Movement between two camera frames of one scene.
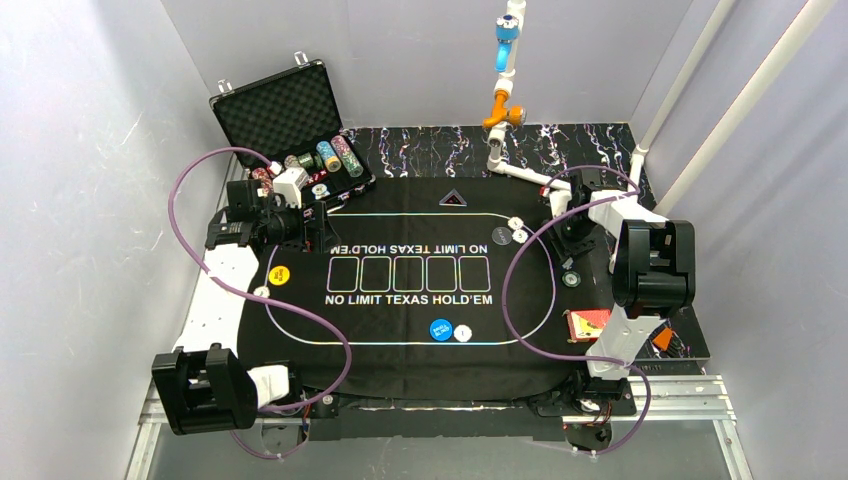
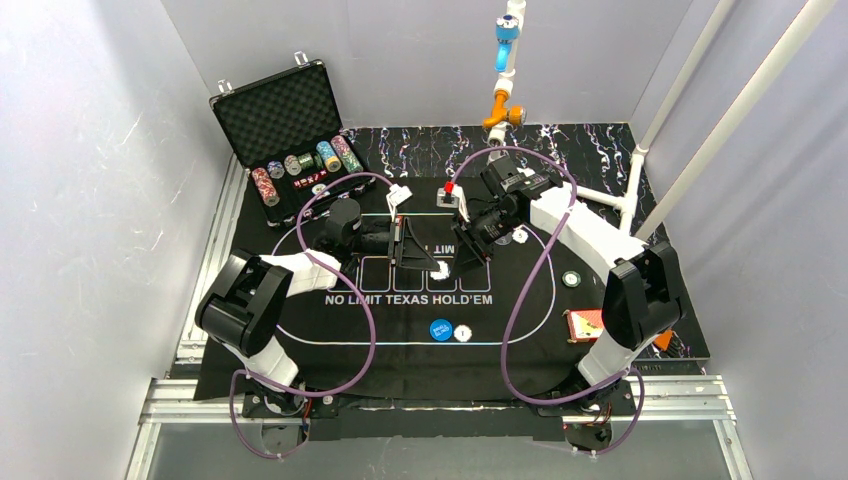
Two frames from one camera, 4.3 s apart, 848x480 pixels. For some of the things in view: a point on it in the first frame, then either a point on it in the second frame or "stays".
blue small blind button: (441, 329) stays
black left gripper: (315, 225) -> (399, 240)
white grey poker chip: (462, 333) stays
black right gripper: (573, 234) -> (465, 234)
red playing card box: (586, 325) stays
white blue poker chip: (520, 236) stays
